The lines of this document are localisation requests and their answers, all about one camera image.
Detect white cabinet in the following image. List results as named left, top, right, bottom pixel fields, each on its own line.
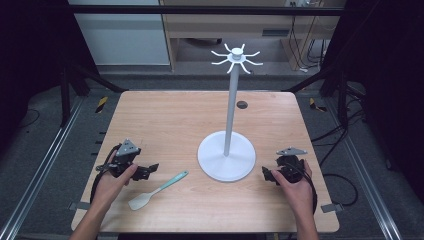
left=67, top=0, right=171, bottom=66

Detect teal handled white spatula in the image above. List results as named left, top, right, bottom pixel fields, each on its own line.
left=128, top=170, right=190, bottom=212

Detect person's right hand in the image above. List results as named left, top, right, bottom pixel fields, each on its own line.
left=270, top=159, right=315, bottom=218

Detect white utensil rack stand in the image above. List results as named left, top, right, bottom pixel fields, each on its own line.
left=196, top=42, right=264, bottom=183

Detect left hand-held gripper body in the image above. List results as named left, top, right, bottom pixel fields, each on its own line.
left=96, top=138, right=152, bottom=179

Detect left hand-held gripper cable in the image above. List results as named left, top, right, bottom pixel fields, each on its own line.
left=89, top=143, right=122, bottom=205

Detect person's left hand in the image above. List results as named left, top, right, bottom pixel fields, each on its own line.
left=90, top=150, right=139, bottom=209

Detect black metal stand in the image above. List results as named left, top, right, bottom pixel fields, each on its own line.
left=283, top=63, right=354, bottom=129
left=59, top=61, right=129, bottom=128

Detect hanging black cables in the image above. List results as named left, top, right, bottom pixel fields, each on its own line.
left=288, top=1, right=329, bottom=74

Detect aluminium floor rail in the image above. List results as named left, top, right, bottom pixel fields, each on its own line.
left=324, top=98, right=404, bottom=240
left=0, top=96, right=85, bottom=240

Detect black floor cable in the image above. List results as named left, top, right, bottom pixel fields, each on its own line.
left=311, top=99, right=364, bottom=208

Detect light wooden desk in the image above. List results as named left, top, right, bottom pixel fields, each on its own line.
left=159, top=0, right=346, bottom=72

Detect right hand-held gripper cable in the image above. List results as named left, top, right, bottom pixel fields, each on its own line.
left=289, top=161, right=319, bottom=215

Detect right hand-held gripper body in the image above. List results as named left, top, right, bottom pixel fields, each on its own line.
left=266, top=146, right=309, bottom=184

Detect hand-held gripper cable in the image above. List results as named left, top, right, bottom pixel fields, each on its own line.
left=289, top=161, right=319, bottom=215
left=89, top=143, right=122, bottom=205

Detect grey tape strip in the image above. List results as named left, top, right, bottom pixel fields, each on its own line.
left=320, top=203, right=344, bottom=214
left=68, top=201, right=92, bottom=212

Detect yellow black floor tape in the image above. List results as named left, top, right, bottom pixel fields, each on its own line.
left=95, top=95, right=109, bottom=114
left=308, top=97, right=328, bottom=113

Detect black frame crossbar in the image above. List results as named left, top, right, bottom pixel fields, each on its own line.
left=68, top=4, right=346, bottom=17

